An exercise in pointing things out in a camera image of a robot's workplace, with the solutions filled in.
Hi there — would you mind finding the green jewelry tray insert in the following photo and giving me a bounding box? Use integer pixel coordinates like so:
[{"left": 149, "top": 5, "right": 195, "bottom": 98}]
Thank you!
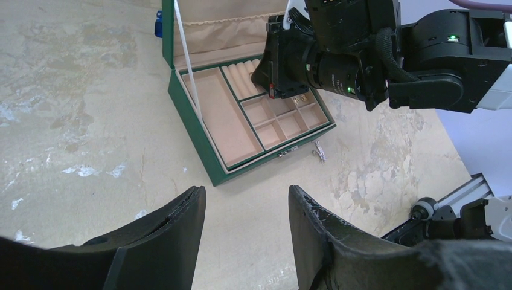
[{"left": 179, "top": 57, "right": 332, "bottom": 173}]

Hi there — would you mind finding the blue box hinge tab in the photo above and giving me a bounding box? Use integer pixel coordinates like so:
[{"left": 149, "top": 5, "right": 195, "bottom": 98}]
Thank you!
[{"left": 154, "top": 10, "right": 163, "bottom": 38}]

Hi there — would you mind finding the small gold stud earring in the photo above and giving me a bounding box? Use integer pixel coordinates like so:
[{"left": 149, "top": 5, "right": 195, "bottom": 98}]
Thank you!
[{"left": 293, "top": 95, "right": 309, "bottom": 106}]

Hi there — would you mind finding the white lid ribbon strap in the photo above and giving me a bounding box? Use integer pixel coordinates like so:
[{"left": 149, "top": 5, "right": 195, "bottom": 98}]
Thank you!
[{"left": 173, "top": 0, "right": 204, "bottom": 125}]

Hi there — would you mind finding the aluminium frame rail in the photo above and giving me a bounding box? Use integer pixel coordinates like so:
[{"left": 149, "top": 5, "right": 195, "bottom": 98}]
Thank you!
[{"left": 438, "top": 173, "right": 494, "bottom": 208}]

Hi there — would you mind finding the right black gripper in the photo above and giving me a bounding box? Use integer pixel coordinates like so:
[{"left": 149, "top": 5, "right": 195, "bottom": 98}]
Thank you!
[{"left": 251, "top": 1, "right": 400, "bottom": 111}]

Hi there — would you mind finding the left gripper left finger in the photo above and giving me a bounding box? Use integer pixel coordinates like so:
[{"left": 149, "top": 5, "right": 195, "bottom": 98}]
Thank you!
[{"left": 1, "top": 186, "right": 206, "bottom": 289}]

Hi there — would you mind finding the silver earring near box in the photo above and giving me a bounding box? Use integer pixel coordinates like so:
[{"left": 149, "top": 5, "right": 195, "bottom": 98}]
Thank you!
[{"left": 312, "top": 140, "right": 327, "bottom": 164}]

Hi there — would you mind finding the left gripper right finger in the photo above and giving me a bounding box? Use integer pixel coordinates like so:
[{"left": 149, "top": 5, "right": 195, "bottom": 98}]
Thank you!
[{"left": 288, "top": 185, "right": 511, "bottom": 289}]

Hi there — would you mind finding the green jewelry box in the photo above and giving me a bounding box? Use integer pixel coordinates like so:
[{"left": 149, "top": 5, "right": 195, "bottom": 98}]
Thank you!
[{"left": 155, "top": 1, "right": 335, "bottom": 186}]

